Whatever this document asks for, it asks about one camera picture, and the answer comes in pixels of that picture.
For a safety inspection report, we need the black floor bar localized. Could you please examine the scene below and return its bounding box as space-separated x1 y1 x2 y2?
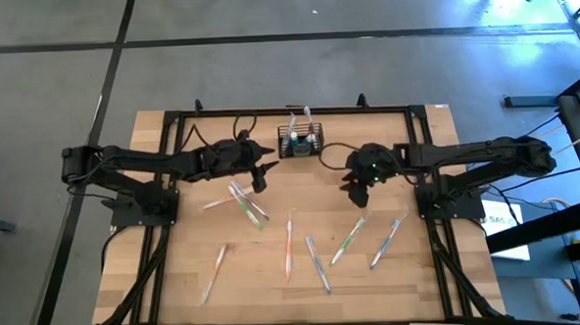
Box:
503 93 561 109

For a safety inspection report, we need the black wire caddy basket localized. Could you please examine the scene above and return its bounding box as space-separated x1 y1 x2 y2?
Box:
276 122 326 160

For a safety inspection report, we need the black aluminium table frame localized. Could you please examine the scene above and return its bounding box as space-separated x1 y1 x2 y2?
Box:
84 96 511 325

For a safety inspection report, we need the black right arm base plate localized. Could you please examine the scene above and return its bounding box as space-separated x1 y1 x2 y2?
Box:
414 180 487 222

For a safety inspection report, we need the black floor cable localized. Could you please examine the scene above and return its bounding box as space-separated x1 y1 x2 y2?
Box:
491 165 580 194

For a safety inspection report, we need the black side beam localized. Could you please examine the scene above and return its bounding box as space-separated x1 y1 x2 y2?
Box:
484 198 580 254

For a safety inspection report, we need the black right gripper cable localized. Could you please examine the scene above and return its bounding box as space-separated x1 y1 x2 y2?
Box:
316 140 363 173

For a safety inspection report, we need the green white toothbrush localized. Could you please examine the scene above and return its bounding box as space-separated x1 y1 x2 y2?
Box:
326 208 374 267
227 182 266 233

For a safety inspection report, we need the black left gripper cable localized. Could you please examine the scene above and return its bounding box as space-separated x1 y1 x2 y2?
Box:
232 113 260 141

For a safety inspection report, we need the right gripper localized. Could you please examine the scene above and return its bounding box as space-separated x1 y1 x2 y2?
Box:
340 143 406 209

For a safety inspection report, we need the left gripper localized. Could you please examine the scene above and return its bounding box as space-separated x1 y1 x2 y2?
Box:
203 128 281 196

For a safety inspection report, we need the black base cable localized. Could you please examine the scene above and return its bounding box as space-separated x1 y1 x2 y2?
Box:
98 226 124 278

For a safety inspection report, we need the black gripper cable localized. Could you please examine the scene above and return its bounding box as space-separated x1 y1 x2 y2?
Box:
232 113 260 141
316 140 363 173

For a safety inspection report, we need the white paper sign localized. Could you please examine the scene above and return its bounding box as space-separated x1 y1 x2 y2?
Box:
480 197 532 263

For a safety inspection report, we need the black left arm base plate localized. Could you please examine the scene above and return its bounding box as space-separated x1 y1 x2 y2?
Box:
108 185 181 229

